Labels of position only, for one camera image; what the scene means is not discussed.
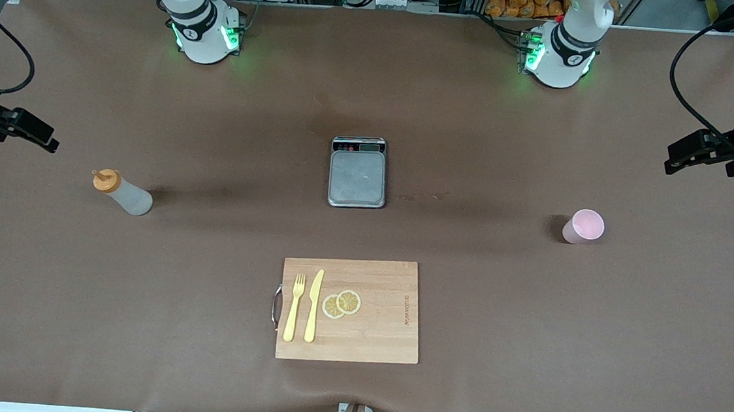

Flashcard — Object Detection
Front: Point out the translucent squeeze bottle orange cap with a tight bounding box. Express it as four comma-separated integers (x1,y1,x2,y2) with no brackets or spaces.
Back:
89,167,156,218

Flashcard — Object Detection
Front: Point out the pink plastic cup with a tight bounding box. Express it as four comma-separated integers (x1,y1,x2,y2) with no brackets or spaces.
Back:
561,207,606,247

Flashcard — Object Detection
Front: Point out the brown table cover mat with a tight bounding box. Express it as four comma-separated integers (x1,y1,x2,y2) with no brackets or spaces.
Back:
0,0,734,412

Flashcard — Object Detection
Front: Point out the pile of orange objects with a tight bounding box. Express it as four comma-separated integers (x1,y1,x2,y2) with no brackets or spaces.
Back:
485,0,622,27

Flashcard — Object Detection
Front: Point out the yellow plastic fork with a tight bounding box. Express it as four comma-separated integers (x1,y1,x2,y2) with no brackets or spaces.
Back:
282,272,307,343

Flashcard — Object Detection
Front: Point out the grey digital kitchen scale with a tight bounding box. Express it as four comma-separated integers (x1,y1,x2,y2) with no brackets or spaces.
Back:
326,134,391,212

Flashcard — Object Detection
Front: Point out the yellow plastic knife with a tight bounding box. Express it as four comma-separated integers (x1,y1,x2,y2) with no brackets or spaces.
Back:
303,268,325,344

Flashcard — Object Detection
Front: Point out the dried lemon slice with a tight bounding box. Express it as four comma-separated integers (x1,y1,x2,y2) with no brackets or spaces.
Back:
335,288,363,316
321,293,347,321

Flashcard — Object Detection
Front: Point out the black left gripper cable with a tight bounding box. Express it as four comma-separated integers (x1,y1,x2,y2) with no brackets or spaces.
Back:
662,0,734,163

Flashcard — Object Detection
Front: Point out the black left base cable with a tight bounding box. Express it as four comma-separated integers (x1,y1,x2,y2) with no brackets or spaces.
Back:
468,8,531,53

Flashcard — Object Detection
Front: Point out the wooden cutting board metal handle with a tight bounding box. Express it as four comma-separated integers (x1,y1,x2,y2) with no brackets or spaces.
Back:
267,251,427,370

